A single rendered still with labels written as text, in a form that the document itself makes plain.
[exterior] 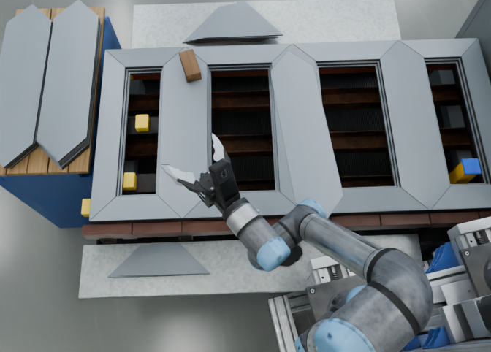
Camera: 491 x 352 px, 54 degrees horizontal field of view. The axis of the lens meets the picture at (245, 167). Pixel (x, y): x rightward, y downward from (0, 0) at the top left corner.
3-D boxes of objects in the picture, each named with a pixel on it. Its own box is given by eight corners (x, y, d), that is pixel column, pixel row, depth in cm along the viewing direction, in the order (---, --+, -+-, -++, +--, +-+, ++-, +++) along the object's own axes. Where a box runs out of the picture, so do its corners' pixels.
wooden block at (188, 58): (180, 59, 198) (178, 52, 193) (193, 55, 198) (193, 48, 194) (187, 83, 193) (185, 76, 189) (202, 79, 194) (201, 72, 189)
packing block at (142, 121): (137, 119, 196) (135, 114, 193) (150, 118, 196) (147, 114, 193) (136, 132, 194) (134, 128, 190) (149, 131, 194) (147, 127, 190)
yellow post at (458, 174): (442, 180, 195) (462, 161, 177) (454, 180, 195) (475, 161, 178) (444, 191, 193) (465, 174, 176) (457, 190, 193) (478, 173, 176)
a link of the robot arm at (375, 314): (359, 345, 129) (430, 332, 78) (318, 383, 125) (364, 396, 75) (329, 309, 132) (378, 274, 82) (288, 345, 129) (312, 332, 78)
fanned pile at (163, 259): (109, 246, 186) (107, 244, 182) (210, 242, 186) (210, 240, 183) (107, 278, 181) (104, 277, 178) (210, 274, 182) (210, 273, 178)
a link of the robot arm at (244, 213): (237, 229, 106) (265, 208, 109) (224, 214, 108) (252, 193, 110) (234, 240, 113) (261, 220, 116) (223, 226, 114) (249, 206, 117)
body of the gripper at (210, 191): (193, 191, 119) (223, 228, 115) (193, 176, 111) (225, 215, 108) (217, 174, 122) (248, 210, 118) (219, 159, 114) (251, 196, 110)
